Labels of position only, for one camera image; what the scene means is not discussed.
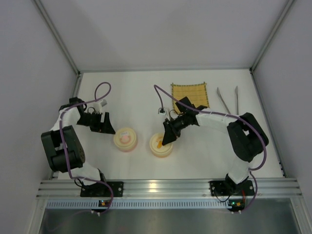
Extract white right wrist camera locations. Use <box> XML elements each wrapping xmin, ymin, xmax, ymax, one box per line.
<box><xmin>157</xmin><ymin>107</ymin><xmax>169</xmax><ymax>117</ymax></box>

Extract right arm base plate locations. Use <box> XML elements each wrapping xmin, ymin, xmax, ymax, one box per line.
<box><xmin>209</xmin><ymin>180</ymin><xmax>255</xmax><ymax>197</ymax></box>

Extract right upright frame post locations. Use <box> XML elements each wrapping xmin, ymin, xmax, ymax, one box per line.
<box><xmin>249</xmin><ymin>0</ymin><xmax>297</xmax><ymax>75</ymax></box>

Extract metal tongs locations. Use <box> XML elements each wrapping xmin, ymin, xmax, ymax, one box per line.
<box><xmin>216</xmin><ymin>86</ymin><xmax>240</xmax><ymax>115</ymax></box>

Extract pink bowl white inside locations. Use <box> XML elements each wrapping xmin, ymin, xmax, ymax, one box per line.
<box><xmin>114</xmin><ymin>136</ymin><xmax>137</xmax><ymax>152</ymax></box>

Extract bamboo mat green edge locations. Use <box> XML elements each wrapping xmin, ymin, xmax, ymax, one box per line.
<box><xmin>171</xmin><ymin>82</ymin><xmax>210</xmax><ymax>107</ymax></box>

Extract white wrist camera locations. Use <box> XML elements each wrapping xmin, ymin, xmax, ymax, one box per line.
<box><xmin>157</xmin><ymin>107</ymin><xmax>169</xmax><ymax>117</ymax></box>
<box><xmin>93</xmin><ymin>99</ymin><xmax>107</xmax><ymax>113</ymax></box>

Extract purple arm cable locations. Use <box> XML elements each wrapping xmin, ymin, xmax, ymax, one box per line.
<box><xmin>58</xmin><ymin>82</ymin><xmax>115</xmax><ymax>215</ymax></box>
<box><xmin>153</xmin><ymin>84</ymin><xmax>268</xmax><ymax>213</ymax></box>

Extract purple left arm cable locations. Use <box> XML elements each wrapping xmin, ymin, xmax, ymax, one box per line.
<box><xmin>58</xmin><ymin>82</ymin><xmax>115</xmax><ymax>215</ymax></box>

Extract orange bowl white inside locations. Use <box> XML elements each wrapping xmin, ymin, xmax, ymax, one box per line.
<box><xmin>151</xmin><ymin>146</ymin><xmax>173</xmax><ymax>158</ymax></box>

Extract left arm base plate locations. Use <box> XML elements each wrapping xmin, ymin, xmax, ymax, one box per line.
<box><xmin>80</xmin><ymin>181</ymin><xmax>124</xmax><ymax>197</ymax></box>

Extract slotted grey cable duct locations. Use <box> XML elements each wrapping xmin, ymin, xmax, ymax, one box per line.
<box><xmin>45</xmin><ymin>197</ymin><xmax>293</xmax><ymax>210</ymax></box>

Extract left upright frame post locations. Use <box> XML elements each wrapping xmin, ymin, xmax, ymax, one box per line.
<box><xmin>32</xmin><ymin>0</ymin><xmax>80</xmax><ymax>77</ymax></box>

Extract upright frame post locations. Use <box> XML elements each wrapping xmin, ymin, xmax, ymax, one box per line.
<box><xmin>249</xmin><ymin>0</ymin><xmax>297</xmax><ymax>75</ymax></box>
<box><xmin>32</xmin><ymin>0</ymin><xmax>80</xmax><ymax>77</ymax></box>

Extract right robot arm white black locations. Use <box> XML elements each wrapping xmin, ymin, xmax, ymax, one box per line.
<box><xmin>162</xmin><ymin>97</ymin><xmax>269</xmax><ymax>194</ymax></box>

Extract cream lid with pink handle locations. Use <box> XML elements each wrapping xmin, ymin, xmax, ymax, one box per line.
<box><xmin>114</xmin><ymin>127</ymin><xmax>137</xmax><ymax>152</ymax></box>

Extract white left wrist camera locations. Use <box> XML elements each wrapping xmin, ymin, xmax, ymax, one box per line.
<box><xmin>93</xmin><ymin>99</ymin><xmax>107</xmax><ymax>113</ymax></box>

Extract aluminium frame rail front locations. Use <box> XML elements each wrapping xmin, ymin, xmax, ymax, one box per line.
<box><xmin>36</xmin><ymin>178</ymin><xmax>302</xmax><ymax>199</ymax></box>

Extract cream lid with orange handle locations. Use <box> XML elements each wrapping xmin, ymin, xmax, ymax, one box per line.
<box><xmin>149</xmin><ymin>133</ymin><xmax>173</xmax><ymax>149</ymax></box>

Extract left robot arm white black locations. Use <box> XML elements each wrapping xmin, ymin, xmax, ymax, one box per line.
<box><xmin>41</xmin><ymin>97</ymin><xmax>116</xmax><ymax>184</ymax></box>

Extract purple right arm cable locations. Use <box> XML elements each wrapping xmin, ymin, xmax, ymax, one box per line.
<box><xmin>153</xmin><ymin>84</ymin><xmax>268</xmax><ymax>213</ymax></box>

